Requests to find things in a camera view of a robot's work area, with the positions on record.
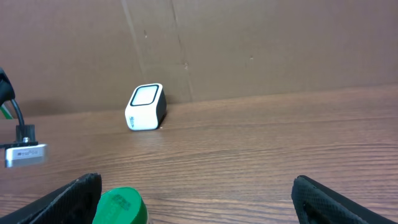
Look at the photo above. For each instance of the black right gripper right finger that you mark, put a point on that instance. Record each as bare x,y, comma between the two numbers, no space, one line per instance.
315,203

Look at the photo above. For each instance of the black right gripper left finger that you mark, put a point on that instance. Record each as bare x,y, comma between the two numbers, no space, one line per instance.
75,202

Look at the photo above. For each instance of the green lidded jar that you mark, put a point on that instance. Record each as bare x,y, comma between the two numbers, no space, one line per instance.
123,205

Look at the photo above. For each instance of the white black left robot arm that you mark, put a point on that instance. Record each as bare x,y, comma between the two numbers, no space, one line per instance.
7,92

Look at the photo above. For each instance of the white barcode scanner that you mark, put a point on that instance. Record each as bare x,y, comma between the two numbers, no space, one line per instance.
147,107

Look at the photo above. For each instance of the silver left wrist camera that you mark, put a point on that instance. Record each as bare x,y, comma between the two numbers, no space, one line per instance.
25,156

